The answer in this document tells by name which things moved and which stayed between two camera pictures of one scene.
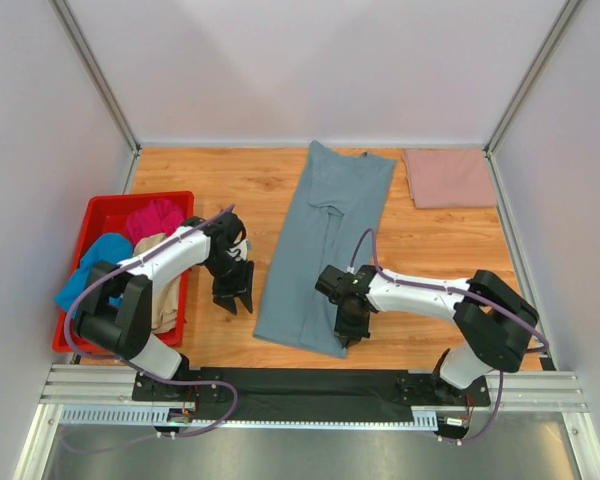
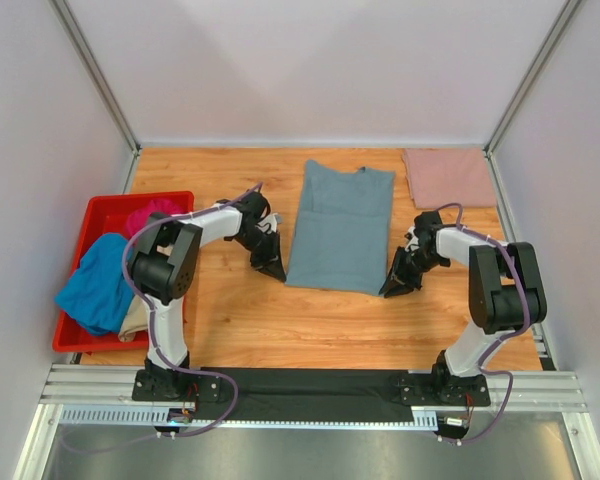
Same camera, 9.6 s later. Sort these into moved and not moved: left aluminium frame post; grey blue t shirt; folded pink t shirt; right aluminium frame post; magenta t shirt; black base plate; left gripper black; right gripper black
Moved: right gripper black; grey blue t shirt; left gripper black
Not moved: magenta t shirt; right aluminium frame post; folded pink t shirt; left aluminium frame post; black base plate
